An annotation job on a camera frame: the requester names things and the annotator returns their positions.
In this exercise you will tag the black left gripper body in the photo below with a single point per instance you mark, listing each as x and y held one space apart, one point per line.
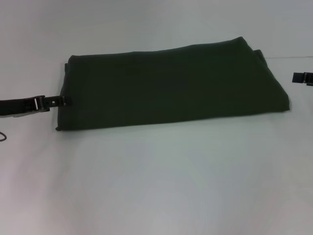
17 106

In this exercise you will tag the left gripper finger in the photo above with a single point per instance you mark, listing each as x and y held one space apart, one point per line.
58 101

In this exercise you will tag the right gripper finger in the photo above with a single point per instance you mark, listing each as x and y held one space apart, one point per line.
303 78

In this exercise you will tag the dark green shirt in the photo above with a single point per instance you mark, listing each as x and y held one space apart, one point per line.
171 90

